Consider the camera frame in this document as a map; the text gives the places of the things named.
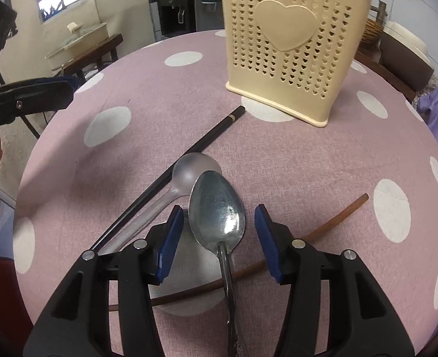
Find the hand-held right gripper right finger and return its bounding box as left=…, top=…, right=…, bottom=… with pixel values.
left=254, top=204, right=416, bottom=357

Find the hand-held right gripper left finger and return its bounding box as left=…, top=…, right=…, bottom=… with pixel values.
left=23, top=204, right=185, bottom=357

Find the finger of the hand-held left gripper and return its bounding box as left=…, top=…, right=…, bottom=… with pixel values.
left=0, top=76, right=79, bottom=126

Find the shiny metal spoon dark handle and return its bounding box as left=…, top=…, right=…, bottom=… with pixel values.
left=188, top=170, right=247, bottom=357

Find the matte grey spoon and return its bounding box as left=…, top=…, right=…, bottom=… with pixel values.
left=99, top=152, right=223, bottom=256

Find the black chopstick with white band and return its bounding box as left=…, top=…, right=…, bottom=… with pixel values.
left=89, top=106, right=246, bottom=252

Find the beige plastic utensil holder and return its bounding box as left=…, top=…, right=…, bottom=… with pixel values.
left=219, top=0, right=375, bottom=128

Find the pot with glass lid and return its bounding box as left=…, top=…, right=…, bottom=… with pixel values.
left=44, top=22, right=110, bottom=70

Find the dark wooden stool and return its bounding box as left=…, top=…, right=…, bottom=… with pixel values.
left=51, top=33, right=125, bottom=83

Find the beige cloth cover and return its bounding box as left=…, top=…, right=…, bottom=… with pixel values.
left=0, top=0, right=157, bottom=95

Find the grey water dispenser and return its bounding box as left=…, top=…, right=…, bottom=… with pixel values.
left=147, top=0, right=198, bottom=41

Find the brown container white lid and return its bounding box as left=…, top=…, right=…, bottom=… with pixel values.
left=379, top=20, right=436, bottom=92

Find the woven basket sink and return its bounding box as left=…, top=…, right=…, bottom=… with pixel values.
left=363, top=17, right=385, bottom=48

